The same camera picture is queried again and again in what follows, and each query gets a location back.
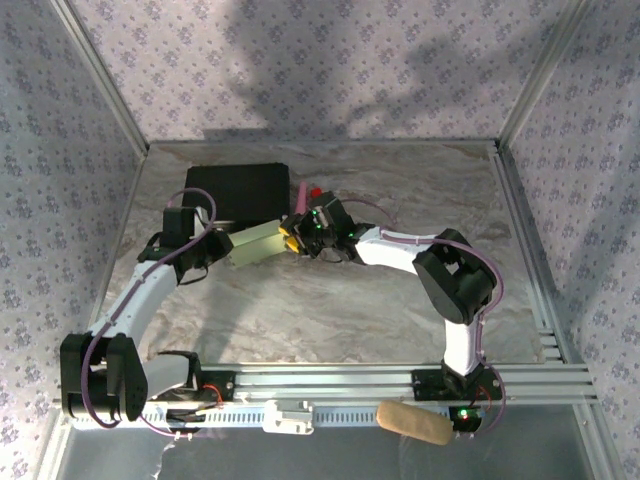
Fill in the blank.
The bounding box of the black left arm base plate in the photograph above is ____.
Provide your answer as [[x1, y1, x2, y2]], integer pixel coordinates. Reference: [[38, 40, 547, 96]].
[[164, 369, 237, 404]]

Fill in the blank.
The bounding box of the tan foam roll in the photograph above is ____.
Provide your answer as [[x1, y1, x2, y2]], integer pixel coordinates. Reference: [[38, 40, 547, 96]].
[[375, 399, 455, 447]]

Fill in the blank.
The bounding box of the black cable connector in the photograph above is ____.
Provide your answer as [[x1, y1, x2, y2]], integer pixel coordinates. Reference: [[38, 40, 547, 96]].
[[165, 408, 207, 432]]

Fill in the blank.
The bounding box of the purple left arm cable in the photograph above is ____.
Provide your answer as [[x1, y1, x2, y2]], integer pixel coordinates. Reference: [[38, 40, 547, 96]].
[[81, 187, 218, 430]]

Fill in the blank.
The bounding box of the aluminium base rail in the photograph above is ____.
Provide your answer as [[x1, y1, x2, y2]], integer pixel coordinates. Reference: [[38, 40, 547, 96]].
[[52, 363, 600, 407]]

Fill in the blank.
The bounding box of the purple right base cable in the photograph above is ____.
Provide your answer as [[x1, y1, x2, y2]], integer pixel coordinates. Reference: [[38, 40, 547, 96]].
[[469, 369, 510, 441]]

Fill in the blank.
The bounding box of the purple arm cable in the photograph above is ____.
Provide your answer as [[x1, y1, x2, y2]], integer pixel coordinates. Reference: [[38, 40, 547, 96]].
[[81, 187, 218, 430], [341, 199, 504, 371]]

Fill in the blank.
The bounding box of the small circuit board with LED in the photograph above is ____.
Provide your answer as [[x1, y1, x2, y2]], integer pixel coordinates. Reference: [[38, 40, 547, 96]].
[[448, 405, 484, 434]]

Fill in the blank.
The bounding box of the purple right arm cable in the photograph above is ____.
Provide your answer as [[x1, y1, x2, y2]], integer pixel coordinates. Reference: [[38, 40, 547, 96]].
[[341, 199, 504, 371]]

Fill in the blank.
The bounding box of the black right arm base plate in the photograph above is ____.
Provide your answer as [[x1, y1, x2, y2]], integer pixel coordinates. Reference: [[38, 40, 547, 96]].
[[410, 368, 504, 402]]

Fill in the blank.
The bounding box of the aluminium frame post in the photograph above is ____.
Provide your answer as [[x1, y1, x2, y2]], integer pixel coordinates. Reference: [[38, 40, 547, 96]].
[[497, 0, 599, 149], [49, 0, 151, 154]]

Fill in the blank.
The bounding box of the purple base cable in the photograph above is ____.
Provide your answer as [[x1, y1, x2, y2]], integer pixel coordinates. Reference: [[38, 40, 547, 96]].
[[469, 369, 510, 441], [141, 409, 224, 442]]

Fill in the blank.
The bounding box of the white slotted cable duct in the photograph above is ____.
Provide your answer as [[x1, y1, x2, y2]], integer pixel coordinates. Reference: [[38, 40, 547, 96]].
[[142, 402, 457, 432]]

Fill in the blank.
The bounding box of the black hard case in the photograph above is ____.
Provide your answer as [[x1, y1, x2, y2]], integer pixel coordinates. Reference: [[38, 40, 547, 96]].
[[180, 163, 292, 226]]

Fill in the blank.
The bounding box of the light green paper box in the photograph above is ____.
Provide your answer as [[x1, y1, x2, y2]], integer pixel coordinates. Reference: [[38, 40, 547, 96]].
[[227, 217, 287, 270]]

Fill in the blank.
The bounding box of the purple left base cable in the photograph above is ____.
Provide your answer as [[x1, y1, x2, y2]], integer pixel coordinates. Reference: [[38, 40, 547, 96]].
[[141, 409, 224, 442]]

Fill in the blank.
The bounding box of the white plastic clip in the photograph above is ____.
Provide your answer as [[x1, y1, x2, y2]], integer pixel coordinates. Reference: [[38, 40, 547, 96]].
[[262, 399, 315, 435]]

